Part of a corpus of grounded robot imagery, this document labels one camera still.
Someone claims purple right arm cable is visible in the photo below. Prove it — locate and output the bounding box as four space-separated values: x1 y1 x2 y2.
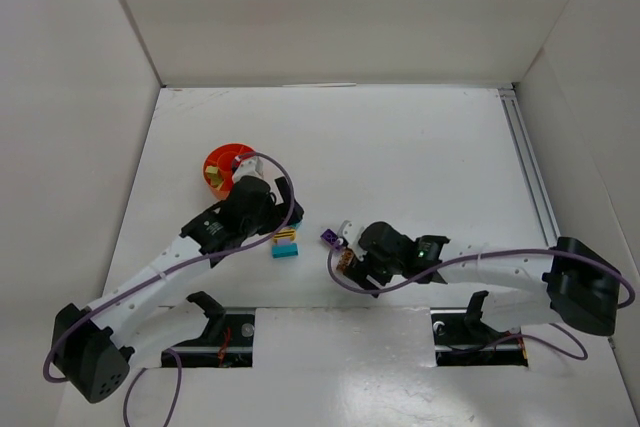
327 239 636 362

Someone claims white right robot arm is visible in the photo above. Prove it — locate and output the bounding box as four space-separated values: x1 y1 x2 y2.
338 221 622 337

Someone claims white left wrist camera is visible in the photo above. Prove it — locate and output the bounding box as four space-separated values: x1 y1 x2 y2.
232 156 264 183

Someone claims brown lego plate lower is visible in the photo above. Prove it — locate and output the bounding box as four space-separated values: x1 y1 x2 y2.
336 251 356 273

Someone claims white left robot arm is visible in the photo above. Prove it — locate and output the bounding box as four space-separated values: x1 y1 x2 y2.
43 175 304 404

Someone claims aluminium rail right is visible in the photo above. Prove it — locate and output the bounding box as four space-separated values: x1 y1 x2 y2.
498 88 559 246

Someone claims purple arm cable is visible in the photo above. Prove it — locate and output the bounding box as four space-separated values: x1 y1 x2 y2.
42 151 297 427
327 239 636 362

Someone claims lime green lego brick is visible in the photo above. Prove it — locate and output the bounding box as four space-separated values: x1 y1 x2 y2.
205 169 225 190

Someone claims yellow black striped lego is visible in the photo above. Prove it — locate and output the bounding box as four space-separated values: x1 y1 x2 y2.
272 228 297 244

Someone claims orange round divided container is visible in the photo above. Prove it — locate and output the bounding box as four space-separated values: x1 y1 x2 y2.
202 143 253 200

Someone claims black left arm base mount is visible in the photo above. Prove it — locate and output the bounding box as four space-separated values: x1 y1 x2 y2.
172 291 256 369

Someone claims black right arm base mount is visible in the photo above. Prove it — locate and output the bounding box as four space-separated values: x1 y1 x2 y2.
431 291 528 367

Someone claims long teal lego brick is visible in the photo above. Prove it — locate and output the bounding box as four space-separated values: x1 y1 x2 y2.
271 243 299 259

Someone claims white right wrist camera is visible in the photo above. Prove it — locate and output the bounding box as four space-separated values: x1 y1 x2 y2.
338 220 366 257

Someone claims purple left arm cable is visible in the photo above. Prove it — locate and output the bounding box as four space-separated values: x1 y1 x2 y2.
42 151 297 427

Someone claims purple lego plate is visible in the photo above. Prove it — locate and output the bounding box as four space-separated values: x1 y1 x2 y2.
320 229 341 249

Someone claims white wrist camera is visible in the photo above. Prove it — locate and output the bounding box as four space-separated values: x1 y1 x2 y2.
232 156 264 183
338 220 366 257

